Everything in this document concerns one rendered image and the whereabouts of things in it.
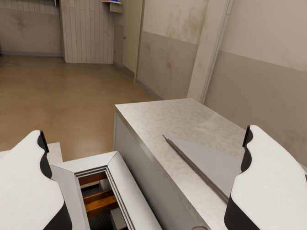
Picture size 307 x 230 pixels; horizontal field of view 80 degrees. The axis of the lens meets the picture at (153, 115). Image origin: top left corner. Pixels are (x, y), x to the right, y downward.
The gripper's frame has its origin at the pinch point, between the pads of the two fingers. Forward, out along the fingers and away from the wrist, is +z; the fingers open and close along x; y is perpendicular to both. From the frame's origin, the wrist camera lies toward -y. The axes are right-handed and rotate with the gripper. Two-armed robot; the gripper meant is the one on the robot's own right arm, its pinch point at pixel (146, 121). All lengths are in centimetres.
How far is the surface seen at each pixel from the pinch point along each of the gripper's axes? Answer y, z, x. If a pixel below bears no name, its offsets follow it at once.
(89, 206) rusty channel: 74, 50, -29
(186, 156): 41, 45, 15
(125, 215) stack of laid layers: 62, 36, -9
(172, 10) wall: -22, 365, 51
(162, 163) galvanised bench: 42, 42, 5
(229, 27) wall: 2, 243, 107
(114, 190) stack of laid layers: 61, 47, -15
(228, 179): 42, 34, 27
